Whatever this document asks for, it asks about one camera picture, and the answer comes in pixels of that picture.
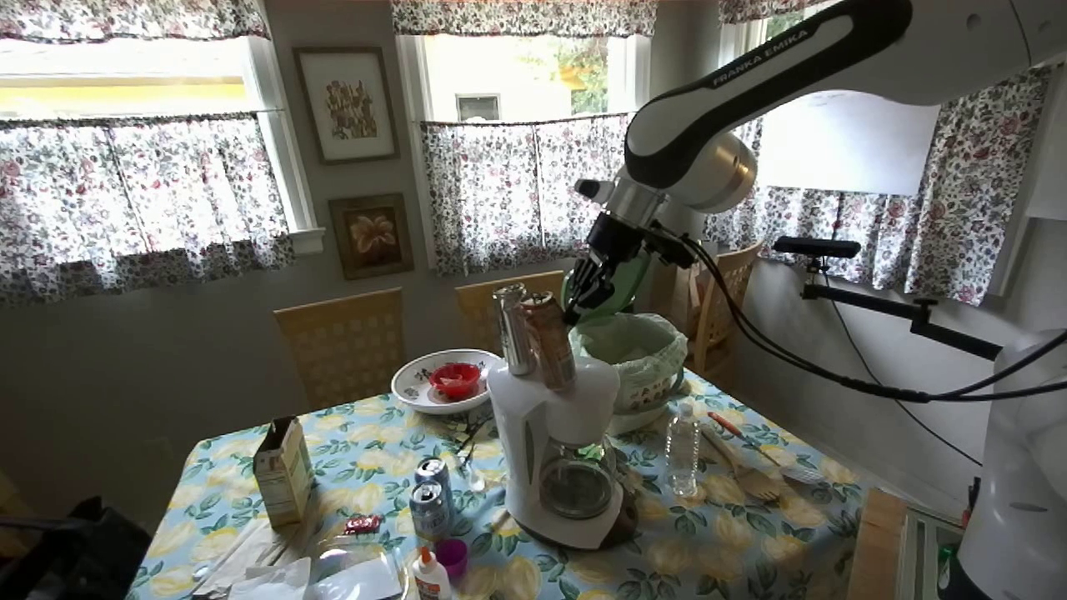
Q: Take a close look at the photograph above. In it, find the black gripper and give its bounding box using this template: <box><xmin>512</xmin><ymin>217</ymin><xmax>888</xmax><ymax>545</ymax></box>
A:
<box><xmin>565</xmin><ymin>213</ymin><xmax>657</xmax><ymax>326</ymax></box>

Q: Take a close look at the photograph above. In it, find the copper metal can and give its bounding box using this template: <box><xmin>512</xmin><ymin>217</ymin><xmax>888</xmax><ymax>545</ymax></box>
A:
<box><xmin>523</xmin><ymin>293</ymin><xmax>575</xmax><ymax>393</ymax></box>

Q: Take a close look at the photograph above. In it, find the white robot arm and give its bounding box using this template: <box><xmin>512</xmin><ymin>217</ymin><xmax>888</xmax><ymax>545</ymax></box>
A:
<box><xmin>565</xmin><ymin>0</ymin><xmax>1067</xmax><ymax>600</ymax></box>

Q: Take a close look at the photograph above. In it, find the white bin liner bag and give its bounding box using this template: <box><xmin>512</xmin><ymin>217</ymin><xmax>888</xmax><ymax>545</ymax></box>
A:
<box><xmin>569</xmin><ymin>313</ymin><xmax>686</xmax><ymax>410</ymax></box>

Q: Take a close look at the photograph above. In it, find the middle floral curtain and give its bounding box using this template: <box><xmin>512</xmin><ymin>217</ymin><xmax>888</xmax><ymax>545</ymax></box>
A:
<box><xmin>419</xmin><ymin>112</ymin><xmax>627</xmax><ymax>276</ymax></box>

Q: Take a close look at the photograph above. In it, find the floral curtain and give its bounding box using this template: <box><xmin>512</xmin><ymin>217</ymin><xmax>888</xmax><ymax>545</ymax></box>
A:
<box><xmin>697</xmin><ymin>65</ymin><xmax>1055</xmax><ymax>303</ymax></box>
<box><xmin>419</xmin><ymin>112</ymin><xmax>627</xmax><ymax>276</ymax></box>
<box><xmin>0</xmin><ymin>112</ymin><xmax>293</xmax><ymax>305</ymax></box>

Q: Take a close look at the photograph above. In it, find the right wooden chair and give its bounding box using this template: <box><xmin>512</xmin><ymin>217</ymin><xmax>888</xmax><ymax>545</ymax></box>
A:
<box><xmin>679</xmin><ymin>245</ymin><xmax>761</xmax><ymax>380</ymax></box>

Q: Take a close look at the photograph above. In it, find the red bowl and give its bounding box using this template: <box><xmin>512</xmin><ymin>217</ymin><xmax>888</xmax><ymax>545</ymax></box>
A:
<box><xmin>429</xmin><ymin>364</ymin><xmax>480</xmax><ymax>401</ymax></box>

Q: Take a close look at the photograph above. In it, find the white floral plate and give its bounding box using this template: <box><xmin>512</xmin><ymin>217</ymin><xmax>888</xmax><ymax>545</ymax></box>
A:
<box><xmin>390</xmin><ymin>347</ymin><xmax>500</xmax><ymax>415</ymax></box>

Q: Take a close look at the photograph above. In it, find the clear plastic water bottle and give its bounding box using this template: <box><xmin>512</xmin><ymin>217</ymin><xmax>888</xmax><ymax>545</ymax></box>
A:
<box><xmin>665</xmin><ymin>402</ymin><xmax>699</xmax><ymax>501</ymax></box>

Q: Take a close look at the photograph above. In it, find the white coffee maker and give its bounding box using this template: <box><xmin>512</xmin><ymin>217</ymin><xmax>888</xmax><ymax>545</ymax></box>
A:
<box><xmin>488</xmin><ymin>359</ymin><xmax>625</xmax><ymax>549</ymax></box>

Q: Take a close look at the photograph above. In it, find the lower framed flower picture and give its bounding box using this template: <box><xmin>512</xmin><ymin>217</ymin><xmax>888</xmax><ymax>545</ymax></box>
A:
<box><xmin>331</xmin><ymin>193</ymin><xmax>413</xmax><ymax>281</ymax></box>

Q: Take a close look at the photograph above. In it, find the framed flower picture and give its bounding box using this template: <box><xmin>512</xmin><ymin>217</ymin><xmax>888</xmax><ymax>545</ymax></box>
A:
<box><xmin>331</xmin><ymin>193</ymin><xmax>413</xmax><ymax>281</ymax></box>
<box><xmin>298</xmin><ymin>46</ymin><xmax>396</xmax><ymax>164</ymax></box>

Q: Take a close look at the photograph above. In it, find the wooden spatula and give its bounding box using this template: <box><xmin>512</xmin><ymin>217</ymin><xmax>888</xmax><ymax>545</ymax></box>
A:
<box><xmin>703</xmin><ymin>430</ymin><xmax>784</xmax><ymax>503</ymax></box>

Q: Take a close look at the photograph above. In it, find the floral yellow tablecloth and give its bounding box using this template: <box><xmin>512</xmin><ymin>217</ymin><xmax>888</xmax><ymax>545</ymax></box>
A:
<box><xmin>127</xmin><ymin>370</ymin><xmax>866</xmax><ymax>600</ymax></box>

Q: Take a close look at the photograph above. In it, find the left wooden chair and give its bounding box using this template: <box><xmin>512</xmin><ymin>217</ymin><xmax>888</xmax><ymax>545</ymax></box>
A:
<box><xmin>274</xmin><ymin>287</ymin><xmax>402</xmax><ymax>407</ymax></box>

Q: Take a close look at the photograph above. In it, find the small silver can on table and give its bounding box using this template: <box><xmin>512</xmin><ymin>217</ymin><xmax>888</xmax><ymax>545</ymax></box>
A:
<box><xmin>410</xmin><ymin>456</ymin><xmax>455</xmax><ymax>541</ymax></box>

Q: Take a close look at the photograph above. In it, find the upper framed flower picture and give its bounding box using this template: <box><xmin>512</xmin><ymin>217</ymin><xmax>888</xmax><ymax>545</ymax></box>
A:
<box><xmin>298</xmin><ymin>46</ymin><xmax>396</xmax><ymax>164</ymax></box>

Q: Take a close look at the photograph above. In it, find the purple small cup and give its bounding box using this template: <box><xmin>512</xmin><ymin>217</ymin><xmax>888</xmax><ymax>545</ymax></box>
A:
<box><xmin>433</xmin><ymin>541</ymin><xmax>471</xmax><ymax>579</ymax></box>

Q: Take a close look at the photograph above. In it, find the white glue bottle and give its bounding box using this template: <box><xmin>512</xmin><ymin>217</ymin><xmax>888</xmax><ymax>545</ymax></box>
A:
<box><xmin>413</xmin><ymin>545</ymin><xmax>455</xmax><ymax>600</ymax></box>

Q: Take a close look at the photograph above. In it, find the right floral curtain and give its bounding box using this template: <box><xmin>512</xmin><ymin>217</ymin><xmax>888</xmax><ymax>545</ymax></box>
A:
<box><xmin>697</xmin><ymin>65</ymin><xmax>1055</xmax><ymax>303</ymax></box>

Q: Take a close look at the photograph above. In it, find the green carton box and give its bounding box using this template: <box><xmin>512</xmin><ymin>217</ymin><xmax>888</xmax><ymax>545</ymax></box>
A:
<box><xmin>253</xmin><ymin>415</ymin><xmax>314</xmax><ymax>527</ymax></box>

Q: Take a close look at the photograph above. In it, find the clear plastic bag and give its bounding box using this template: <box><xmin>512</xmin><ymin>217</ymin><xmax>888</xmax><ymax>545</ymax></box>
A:
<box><xmin>228</xmin><ymin>545</ymin><xmax>399</xmax><ymax>600</ymax></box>

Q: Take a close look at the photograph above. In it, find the left floral curtain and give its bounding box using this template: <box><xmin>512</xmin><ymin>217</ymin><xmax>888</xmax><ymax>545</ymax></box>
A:
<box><xmin>0</xmin><ymin>112</ymin><xmax>293</xmax><ymax>305</ymax></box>

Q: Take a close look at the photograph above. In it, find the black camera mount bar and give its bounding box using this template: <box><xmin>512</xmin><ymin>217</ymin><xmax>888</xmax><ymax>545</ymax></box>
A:
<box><xmin>775</xmin><ymin>237</ymin><xmax>1001</xmax><ymax>359</ymax></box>

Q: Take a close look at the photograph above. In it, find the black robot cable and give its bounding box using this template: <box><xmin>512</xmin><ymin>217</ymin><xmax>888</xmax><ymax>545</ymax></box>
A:
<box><xmin>665</xmin><ymin>226</ymin><xmax>1067</xmax><ymax>407</ymax></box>

